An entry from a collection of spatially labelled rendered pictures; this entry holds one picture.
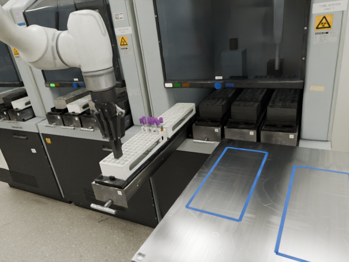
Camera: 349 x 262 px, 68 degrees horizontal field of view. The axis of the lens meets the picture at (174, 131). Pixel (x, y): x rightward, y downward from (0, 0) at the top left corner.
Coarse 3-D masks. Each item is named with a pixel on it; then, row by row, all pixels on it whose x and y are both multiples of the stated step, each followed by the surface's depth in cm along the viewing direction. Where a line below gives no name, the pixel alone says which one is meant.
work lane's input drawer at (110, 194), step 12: (192, 120) 127; (180, 132) 116; (168, 144) 106; (180, 144) 114; (156, 156) 98; (168, 156) 105; (144, 168) 91; (156, 168) 97; (96, 180) 86; (108, 180) 85; (120, 180) 84; (132, 180) 85; (144, 180) 91; (96, 192) 87; (108, 192) 84; (120, 192) 81; (132, 192) 85; (96, 204) 84; (108, 204) 84; (120, 204) 84
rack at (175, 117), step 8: (176, 104) 132; (184, 104) 132; (192, 104) 130; (168, 112) 123; (176, 112) 122; (184, 112) 120; (192, 112) 130; (168, 120) 115; (176, 120) 113; (184, 120) 125; (168, 128) 107; (176, 128) 114; (168, 136) 109
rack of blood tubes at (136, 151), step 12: (144, 132) 105; (156, 132) 104; (132, 144) 98; (144, 144) 95; (156, 144) 102; (108, 156) 89; (132, 156) 87; (144, 156) 98; (108, 168) 85; (120, 168) 82; (132, 168) 91
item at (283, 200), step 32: (224, 160) 87; (256, 160) 84; (288, 160) 82; (320, 160) 80; (192, 192) 73; (224, 192) 71; (256, 192) 70; (288, 192) 68; (320, 192) 67; (160, 224) 63; (192, 224) 62; (224, 224) 61; (256, 224) 60; (288, 224) 59; (320, 224) 57; (160, 256) 55; (192, 256) 54; (224, 256) 53; (256, 256) 52; (288, 256) 51; (320, 256) 50
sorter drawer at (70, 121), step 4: (68, 112) 160; (72, 112) 157; (84, 112) 158; (64, 116) 158; (68, 116) 156; (72, 116) 155; (76, 116) 153; (80, 116) 154; (64, 120) 159; (68, 120) 158; (72, 120) 156; (76, 120) 154; (80, 120) 154; (68, 124) 159; (72, 124) 158; (76, 124) 156; (80, 124) 155; (64, 128) 156; (68, 128) 154; (72, 128) 152
